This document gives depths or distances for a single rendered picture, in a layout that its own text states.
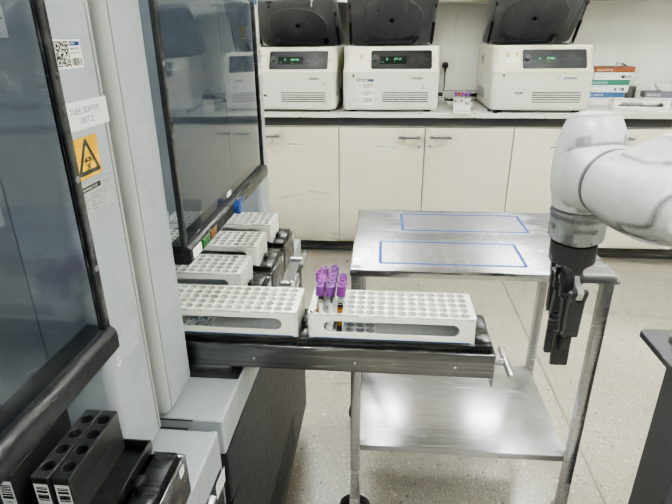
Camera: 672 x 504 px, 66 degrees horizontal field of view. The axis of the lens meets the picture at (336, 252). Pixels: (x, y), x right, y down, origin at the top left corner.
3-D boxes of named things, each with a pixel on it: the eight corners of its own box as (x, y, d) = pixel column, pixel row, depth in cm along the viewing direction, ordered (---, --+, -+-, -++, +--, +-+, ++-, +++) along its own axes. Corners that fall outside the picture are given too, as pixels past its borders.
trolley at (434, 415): (339, 523, 152) (336, 268, 121) (349, 417, 195) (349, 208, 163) (574, 539, 147) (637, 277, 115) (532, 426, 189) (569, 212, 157)
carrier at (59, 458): (96, 444, 69) (87, 408, 67) (110, 445, 69) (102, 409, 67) (40, 518, 59) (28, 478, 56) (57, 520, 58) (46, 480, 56)
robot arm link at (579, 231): (559, 216, 82) (554, 250, 84) (620, 216, 81) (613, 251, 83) (543, 199, 90) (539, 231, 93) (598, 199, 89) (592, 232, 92)
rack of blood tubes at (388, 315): (308, 343, 95) (307, 313, 92) (315, 316, 104) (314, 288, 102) (474, 350, 92) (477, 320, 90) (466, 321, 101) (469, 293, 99)
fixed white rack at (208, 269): (109, 295, 113) (103, 269, 111) (130, 276, 122) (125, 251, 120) (243, 300, 110) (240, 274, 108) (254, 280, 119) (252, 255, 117)
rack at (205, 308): (141, 335, 98) (136, 306, 95) (162, 310, 107) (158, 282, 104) (297, 342, 95) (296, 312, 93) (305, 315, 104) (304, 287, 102)
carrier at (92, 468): (111, 445, 69) (103, 409, 67) (126, 446, 69) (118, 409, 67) (61, 520, 58) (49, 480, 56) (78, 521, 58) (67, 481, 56)
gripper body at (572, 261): (544, 230, 92) (537, 277, 96) (559, 248, 84) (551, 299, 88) (588, 231, 91) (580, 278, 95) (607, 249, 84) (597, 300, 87)
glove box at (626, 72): (593, 79, 325) (596, 62, 321) (587, 78, 336) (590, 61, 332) (634, 79, 322) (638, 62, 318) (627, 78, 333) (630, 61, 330)
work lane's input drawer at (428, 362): (124, 371, 99) (116, 330, 95) (154, 332, 112) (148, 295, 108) (517, 390, 92) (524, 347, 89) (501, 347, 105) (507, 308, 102)
